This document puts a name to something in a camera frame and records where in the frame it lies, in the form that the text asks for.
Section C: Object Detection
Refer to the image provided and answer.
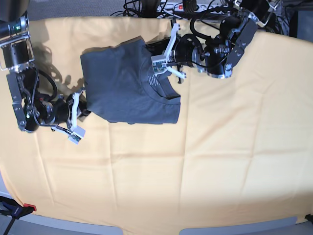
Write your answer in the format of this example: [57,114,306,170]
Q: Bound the black clamp right edge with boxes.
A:
[305,214,313,223]

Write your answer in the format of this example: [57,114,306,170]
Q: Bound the blue grey T-shirt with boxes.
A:
[80,38,180,124]

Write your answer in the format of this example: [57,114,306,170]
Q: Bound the white power strip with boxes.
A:
[157,1,221,13]

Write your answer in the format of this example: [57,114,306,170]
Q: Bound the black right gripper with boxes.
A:
[47,94,91,127]

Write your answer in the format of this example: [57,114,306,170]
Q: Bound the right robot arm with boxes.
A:
[0,0,90,140]

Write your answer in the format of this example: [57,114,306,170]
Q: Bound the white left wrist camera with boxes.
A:
[151,18,186,84]

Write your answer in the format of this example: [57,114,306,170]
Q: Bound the yellow tablecloth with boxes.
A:
[0,32,313,227]

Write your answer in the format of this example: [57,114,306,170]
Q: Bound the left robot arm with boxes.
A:
[146,0,280,80]

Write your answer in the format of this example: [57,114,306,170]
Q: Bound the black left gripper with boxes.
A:
[146,34,208,70]

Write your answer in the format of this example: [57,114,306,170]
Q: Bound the blue black bar clamp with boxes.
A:
[0,196,37,235]

